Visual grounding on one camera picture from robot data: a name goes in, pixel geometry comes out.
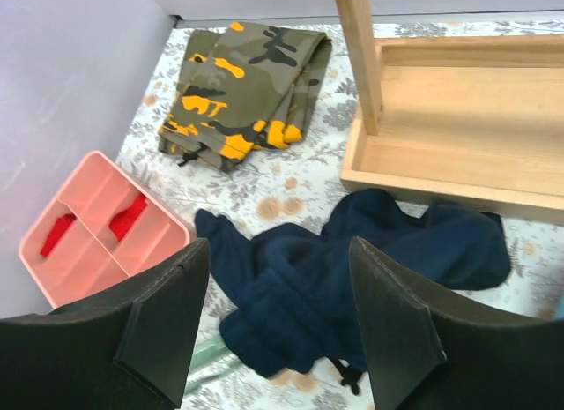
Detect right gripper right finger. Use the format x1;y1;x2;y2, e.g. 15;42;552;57
349;238;563;409

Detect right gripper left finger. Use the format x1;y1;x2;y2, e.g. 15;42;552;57
1;239;210;409

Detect red cloth in tray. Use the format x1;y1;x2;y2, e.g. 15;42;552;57
108;193;147;242
40;213;76;257

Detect green hanger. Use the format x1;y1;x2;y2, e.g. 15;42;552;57
184;335;241;396

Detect red cloth in tray rear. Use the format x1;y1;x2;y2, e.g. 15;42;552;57
108;193;147;242

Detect camouflage shorts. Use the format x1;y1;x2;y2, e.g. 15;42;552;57
159;22;332;173

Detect wooden clothes rack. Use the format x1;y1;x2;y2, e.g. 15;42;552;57
335;0;563;223

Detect pink divided organizer tray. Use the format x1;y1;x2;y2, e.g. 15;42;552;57
19;151;194;308

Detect red cloth in tray front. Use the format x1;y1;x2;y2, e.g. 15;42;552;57
40;213;76;257

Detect navy blue shorts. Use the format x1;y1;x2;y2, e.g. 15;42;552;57
195;189;511;393

